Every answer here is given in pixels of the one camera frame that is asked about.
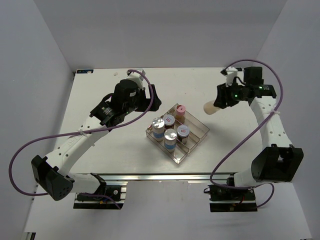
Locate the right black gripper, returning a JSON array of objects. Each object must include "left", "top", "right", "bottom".
[{"left": 213, "top": 79, "right": 247, "bottom": 109}]

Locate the yellow cap spice bottle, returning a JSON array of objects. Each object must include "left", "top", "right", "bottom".
[{"left": 203, "top": 100, "right": 221, "bottom": 115}]

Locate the blue label bottle silver cap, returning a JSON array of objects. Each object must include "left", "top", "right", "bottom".
[{"left": 151, "top": 117, "right": 165, "bottom": 142}]

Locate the pink cap spice bottle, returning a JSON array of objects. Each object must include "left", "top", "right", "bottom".
[{"left": 174, "top": 104, "right": 186, "bottom": 124}]

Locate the brown spice jar red label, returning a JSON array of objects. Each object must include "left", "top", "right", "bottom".
[{"left": 177, "top": 124, "right": 190, "bottom": 144}]

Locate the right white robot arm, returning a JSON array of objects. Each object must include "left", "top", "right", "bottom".
[{"left": 213, "top": 66, "right": 304, "bottom": 200}]

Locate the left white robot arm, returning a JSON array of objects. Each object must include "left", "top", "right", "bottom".
[{"left": 31, "top": 78, "right": 162, "bottom": 201}]

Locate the clear plastic organizer tray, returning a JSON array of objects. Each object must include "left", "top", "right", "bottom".
[{"left": 145, "top": 104, "right": 209, "bottom": 164}]

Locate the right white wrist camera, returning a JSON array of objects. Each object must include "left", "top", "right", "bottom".
[{"left": 220, "top": 66, "right": 238, "bottom": 87}]

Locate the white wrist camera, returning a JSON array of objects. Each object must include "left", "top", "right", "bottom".
[
  {"left": 220, "top": 66, "right": 238, "bottom": 87},
  {"left": 126, "top": 70, "right": 144, "bottom": 89}
]

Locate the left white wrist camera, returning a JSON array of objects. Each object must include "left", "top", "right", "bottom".
[{"left": 126, "top": 70, "right": 144, "bottom": 89}]

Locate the aluminium table front rail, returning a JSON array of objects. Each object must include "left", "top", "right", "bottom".
[{"left": 92, "top": 172, "right": 238, "bottom": 183}]

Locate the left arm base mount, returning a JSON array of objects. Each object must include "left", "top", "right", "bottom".
[{"left": 73, "top": 183, "right": 127, "bottom": 210}]

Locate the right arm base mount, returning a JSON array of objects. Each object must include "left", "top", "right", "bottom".
[{"left": 203, "top": 184, "right": 258, "bottom": 213}]

